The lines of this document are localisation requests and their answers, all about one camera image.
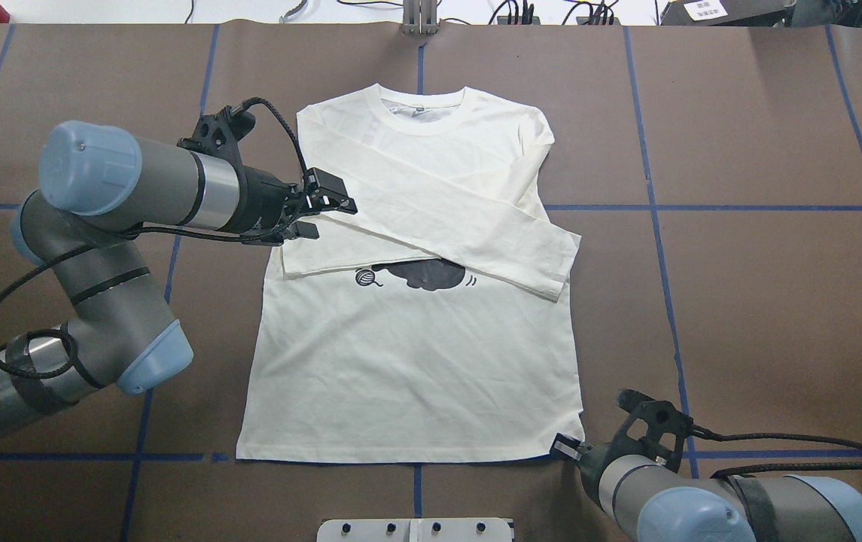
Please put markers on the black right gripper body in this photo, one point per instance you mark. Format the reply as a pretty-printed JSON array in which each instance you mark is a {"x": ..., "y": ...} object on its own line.
[{"x": 595, "y": 461}]

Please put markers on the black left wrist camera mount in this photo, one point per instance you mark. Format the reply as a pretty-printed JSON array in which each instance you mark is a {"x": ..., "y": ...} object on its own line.
[{"x": 219, "y": 135}]

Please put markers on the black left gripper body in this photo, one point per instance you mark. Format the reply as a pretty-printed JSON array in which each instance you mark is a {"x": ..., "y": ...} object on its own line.
[{"x": 261, "y": 200}]

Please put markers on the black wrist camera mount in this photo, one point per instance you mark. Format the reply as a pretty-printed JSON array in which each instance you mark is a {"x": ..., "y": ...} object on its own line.
[
  {"x": 654, "y": 429},
  {"x": 219, "y": 135}
]

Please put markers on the cream long-sleeve cat shirt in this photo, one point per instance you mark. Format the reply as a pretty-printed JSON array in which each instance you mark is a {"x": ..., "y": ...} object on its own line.
[{"x": 434, "y": 324}]

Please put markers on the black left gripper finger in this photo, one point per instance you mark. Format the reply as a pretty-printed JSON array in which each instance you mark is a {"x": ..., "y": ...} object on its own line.
[
  {"x": 325, "y": 192},
  {"x": 293, "y": 230}
]

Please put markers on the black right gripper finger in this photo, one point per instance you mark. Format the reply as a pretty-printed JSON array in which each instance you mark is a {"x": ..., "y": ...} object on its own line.
[{"x": 566, "y": 447}]

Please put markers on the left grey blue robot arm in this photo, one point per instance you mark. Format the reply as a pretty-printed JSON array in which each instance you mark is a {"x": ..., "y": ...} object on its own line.
[{"x": 100, "y": 188}]

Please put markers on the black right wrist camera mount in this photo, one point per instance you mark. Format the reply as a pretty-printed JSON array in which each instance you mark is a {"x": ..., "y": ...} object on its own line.
[{"x": 654, "y": 429}]

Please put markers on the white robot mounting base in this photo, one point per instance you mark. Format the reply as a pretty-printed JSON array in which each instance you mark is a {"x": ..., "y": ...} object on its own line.
[{"x": 418, "y": 529}]

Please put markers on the aluminium frame post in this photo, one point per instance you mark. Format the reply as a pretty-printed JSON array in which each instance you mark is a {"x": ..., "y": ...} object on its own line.
[{"x": 419, "y": 17}]

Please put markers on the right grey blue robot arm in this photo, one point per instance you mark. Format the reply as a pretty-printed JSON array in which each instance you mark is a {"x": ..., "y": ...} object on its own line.
[{"x": 648, "y": 501}]

